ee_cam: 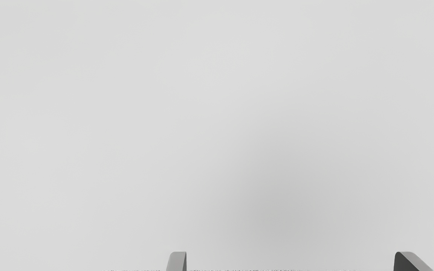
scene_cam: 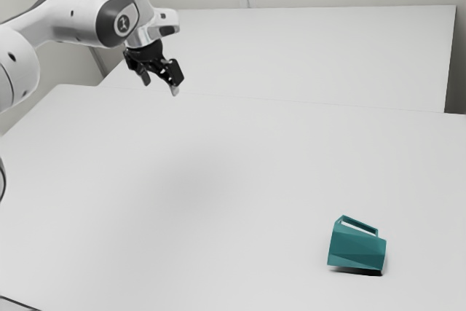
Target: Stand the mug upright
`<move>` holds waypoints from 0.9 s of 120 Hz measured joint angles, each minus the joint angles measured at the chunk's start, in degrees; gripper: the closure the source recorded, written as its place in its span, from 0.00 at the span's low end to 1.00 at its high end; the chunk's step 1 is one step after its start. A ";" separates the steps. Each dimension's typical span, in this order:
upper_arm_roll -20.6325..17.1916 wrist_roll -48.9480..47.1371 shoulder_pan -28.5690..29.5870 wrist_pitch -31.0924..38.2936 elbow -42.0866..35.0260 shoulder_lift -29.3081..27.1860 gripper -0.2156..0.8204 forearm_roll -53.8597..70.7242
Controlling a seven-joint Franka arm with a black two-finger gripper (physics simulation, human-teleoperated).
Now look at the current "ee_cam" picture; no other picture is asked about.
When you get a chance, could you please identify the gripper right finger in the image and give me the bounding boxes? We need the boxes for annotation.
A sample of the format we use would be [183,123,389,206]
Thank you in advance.
[393,251,434,271]

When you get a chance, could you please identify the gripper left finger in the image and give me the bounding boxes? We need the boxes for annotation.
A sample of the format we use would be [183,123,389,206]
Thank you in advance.
[166,251,187,271]

